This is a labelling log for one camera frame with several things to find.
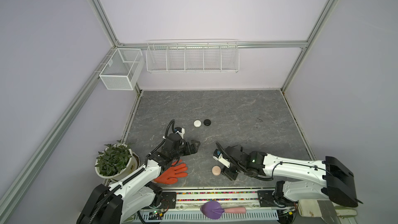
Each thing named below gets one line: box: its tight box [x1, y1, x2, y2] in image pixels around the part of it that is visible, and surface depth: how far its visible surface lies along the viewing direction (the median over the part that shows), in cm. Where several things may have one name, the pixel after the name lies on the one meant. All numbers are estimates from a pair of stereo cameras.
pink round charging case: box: [211, 165, 222, 177], surface depth 84 cm
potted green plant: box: [94, 140, 140, 182], surface depth 72 cm
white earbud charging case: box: [193, 119, 202, 128], surface depth 102 cm
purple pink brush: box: [200, 201, 247, 220], surface depth 72 cm
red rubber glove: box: [153, 159, 189, 185], surface depth 81 cm
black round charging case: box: [203, 118, 212, 126], surface depth 104 cm
